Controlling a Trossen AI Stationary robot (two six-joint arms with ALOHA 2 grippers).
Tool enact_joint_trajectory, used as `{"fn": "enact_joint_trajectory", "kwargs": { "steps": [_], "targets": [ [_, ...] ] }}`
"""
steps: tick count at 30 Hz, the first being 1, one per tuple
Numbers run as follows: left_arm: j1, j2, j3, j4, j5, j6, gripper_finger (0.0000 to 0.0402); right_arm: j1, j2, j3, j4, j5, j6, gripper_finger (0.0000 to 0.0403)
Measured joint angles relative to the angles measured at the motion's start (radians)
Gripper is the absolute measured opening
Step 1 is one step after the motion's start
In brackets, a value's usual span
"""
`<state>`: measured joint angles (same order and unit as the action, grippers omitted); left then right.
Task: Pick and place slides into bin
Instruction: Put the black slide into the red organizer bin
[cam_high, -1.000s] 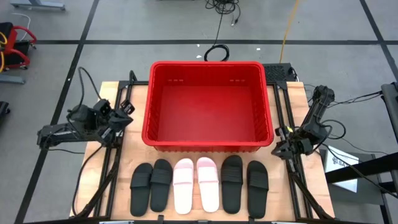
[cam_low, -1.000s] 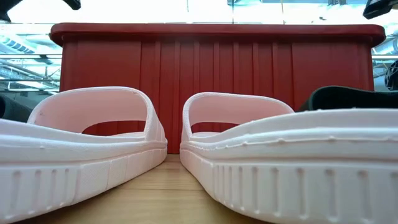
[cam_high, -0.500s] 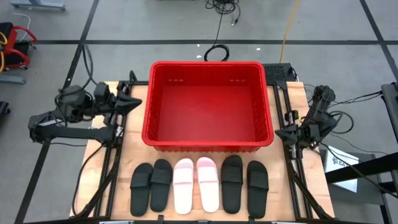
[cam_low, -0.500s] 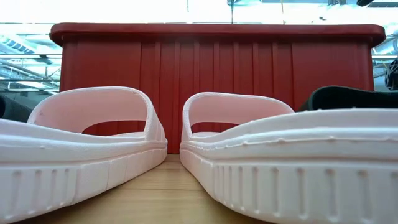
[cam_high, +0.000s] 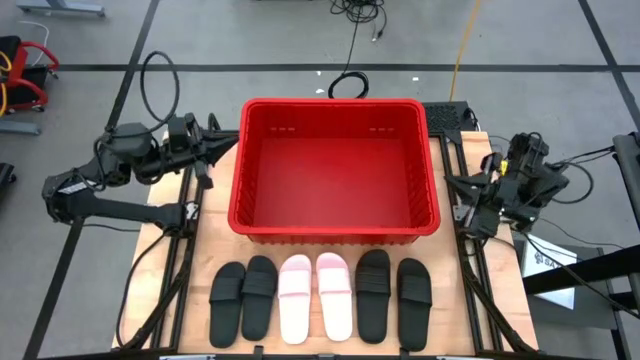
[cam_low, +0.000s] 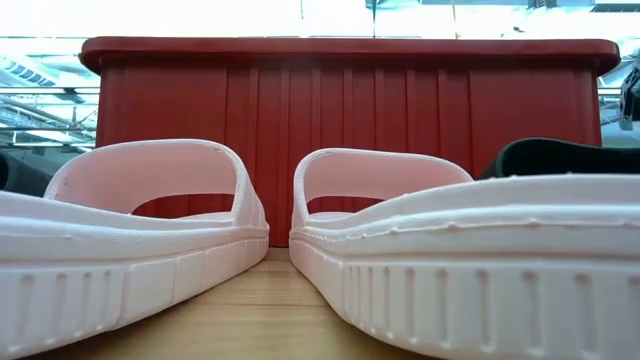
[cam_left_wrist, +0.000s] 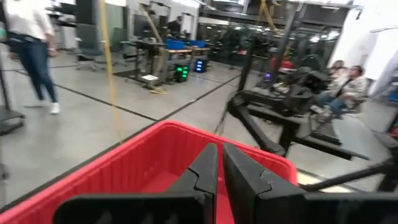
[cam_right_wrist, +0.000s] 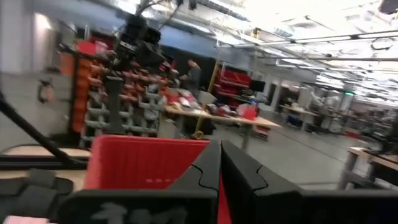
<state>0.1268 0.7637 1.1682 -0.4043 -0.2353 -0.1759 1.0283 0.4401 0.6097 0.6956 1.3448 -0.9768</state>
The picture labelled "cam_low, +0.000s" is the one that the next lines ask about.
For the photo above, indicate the pink rubber slide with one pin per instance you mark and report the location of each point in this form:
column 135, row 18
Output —
column 75, row 280
column 475, row 280

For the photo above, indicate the black rubber slide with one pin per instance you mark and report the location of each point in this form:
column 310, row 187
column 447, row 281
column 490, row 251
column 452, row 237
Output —
column 560, row 157
column 20, row 175

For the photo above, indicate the red plastic bin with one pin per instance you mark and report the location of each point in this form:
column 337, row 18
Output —
column 350, row 125

